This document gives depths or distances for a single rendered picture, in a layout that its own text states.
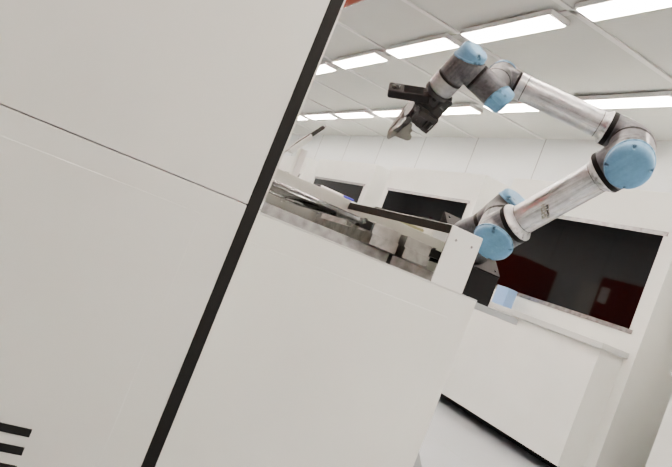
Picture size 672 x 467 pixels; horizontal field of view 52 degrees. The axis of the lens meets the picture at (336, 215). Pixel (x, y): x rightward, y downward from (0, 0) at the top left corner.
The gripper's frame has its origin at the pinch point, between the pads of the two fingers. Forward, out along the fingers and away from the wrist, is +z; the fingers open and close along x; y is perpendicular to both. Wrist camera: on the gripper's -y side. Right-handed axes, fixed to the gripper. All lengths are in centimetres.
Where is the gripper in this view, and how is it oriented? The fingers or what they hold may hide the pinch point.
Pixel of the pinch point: (388, 133)
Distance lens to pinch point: 199.3
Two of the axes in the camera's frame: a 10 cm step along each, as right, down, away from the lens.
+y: 8.2, 5.1, 2.7
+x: 1.4, -6.3, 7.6
